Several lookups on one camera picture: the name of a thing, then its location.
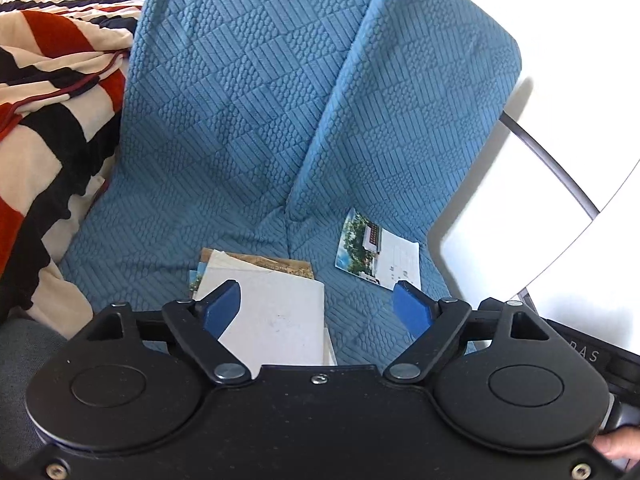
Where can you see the person's right hand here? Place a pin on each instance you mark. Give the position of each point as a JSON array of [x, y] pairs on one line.
[[622, 447]]

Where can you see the photo cover notebook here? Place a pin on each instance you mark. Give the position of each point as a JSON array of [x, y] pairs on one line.
[[215, 265], [370, 250], [196, 280]]

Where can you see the dark grey cloth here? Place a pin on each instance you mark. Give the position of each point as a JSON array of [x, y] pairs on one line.
[[25, 360]]

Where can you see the black metal rod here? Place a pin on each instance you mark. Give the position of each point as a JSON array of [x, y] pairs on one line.
[[550, 155]]

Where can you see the striped blanket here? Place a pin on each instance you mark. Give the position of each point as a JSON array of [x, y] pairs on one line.
[[50, 110]]

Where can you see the white table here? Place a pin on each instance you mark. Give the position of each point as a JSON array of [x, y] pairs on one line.
[[500, 220]]

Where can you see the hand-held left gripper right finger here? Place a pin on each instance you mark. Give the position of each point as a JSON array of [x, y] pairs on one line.
[[412, 310]]

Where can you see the white paper booklet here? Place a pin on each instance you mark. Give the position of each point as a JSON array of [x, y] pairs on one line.
[[280, 320]]

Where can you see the blue textured sofa cover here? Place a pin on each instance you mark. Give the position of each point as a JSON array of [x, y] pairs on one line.
[[225, 110]]

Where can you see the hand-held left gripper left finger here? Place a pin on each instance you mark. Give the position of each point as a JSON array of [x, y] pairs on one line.
[[222, 310]]

